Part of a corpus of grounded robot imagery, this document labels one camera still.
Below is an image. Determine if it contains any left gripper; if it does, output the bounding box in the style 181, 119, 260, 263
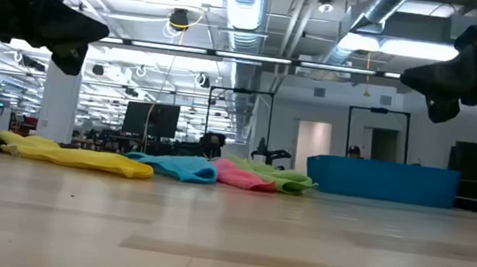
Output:
0, 0, 114, 80

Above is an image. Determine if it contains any yellow microfiber towel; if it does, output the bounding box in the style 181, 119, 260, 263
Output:
0, 129, 157, 182

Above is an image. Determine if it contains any green microfiber towel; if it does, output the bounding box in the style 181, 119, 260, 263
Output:
223, 153, 321, 199

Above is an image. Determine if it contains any pink microfiber towel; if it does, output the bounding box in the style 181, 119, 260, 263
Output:
210, 156, 280, 195

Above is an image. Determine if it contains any blue microfiber towel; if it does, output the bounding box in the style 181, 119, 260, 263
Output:
121, 148, 221, 187

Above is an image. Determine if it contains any white pillar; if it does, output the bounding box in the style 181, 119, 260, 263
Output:
34, 58, 85, 147

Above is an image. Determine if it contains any person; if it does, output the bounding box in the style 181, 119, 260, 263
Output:
198, 132, 227, 159
346, 144, 363, 160

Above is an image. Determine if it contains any black background monitor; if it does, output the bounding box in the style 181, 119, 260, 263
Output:
120, 99, 182, 141

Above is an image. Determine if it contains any blue plastic bin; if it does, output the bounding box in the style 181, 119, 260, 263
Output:
302, 152, 462, 210

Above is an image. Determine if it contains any long light bar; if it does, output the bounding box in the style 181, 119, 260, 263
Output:
95, 36, 403, 80

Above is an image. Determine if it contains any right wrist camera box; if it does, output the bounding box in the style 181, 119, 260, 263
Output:
453, 17, 477, 56

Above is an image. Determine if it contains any black metal rig frame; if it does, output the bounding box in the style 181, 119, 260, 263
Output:
344, 104, 413, 165

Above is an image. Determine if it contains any silver air duct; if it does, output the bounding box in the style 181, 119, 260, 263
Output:
314, 0, 416, 88
207, 0, 276, 146

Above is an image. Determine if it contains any black ceiling camera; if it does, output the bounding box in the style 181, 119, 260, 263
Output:
168, 6, 192, 33

